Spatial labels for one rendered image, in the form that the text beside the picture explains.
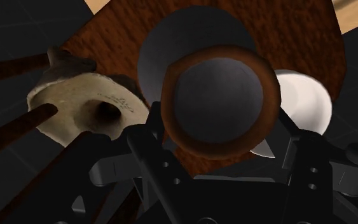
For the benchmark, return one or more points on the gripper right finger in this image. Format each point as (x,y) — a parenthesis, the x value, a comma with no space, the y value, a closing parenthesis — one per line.
(312,173)

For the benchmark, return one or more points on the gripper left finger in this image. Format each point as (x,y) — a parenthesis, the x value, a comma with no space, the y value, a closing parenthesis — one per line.
(154,173)

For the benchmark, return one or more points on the grey cup with brown rim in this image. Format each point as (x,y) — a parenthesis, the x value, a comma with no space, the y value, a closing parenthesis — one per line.
(219,99)

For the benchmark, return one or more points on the white bowl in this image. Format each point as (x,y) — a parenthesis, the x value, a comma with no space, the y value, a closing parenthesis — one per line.
(302,99)

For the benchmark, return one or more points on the cream and grey figure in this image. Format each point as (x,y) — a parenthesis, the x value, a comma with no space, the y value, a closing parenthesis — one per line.
(73,93)

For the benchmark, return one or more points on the round brown wooden table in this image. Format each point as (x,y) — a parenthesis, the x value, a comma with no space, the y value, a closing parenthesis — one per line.
(290,37)

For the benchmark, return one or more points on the dark brown wooden chair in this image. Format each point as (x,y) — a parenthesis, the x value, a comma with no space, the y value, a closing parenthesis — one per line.
(14,130)

